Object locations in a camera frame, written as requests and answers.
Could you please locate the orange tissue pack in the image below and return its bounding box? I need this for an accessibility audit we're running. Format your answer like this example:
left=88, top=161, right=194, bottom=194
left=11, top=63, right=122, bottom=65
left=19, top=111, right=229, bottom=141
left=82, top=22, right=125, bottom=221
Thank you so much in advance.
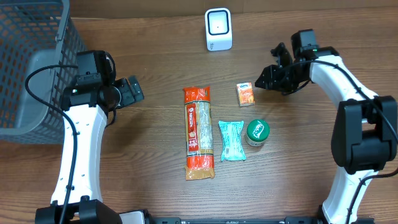
left=236, top=82, right=255, bottom=107

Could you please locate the green lid jar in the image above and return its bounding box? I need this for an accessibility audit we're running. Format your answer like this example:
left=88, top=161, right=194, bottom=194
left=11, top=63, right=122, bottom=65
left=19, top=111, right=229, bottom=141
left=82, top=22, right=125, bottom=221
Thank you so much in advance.
left=245, top=119, right=271, bottom=147

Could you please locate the teal snack packet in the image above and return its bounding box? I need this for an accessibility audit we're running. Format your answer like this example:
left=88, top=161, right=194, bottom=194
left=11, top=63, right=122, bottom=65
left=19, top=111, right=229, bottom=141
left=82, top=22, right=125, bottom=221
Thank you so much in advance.
left=218, top=121, right=246, bottom=162

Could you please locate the red spaghetti pasta package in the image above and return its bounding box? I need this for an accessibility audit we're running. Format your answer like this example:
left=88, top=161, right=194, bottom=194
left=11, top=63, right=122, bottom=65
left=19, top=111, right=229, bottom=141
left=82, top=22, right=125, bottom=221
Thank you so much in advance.
left=183, top=86, right=215, bottom=180

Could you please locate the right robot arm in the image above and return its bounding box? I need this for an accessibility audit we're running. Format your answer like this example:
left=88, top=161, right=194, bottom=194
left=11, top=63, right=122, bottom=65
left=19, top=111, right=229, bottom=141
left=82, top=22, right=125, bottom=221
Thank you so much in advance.
left=255, top=29, right=397, bottom=223

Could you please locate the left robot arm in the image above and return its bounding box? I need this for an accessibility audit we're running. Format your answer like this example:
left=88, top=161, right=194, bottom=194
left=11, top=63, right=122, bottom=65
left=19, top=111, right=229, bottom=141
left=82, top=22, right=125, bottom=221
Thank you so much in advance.
left=35, top=50, right=149, bottom=223

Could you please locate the white barcode scanner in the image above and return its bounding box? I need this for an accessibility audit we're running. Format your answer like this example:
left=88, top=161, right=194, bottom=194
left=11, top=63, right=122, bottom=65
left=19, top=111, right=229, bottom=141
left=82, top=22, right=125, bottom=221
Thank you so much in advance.
left=205, top=7, right=233, bottom=52

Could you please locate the grey plastic mesh basket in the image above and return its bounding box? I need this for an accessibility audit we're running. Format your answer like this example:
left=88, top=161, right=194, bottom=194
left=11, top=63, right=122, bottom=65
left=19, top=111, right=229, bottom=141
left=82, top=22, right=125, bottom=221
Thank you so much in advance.
left=1, top=0, right=86, bottom=144

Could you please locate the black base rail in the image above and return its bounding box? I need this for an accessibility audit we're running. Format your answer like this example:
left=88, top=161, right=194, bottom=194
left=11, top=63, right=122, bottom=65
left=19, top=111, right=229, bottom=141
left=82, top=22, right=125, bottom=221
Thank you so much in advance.
left=146, top=217, right=323, bottom=224

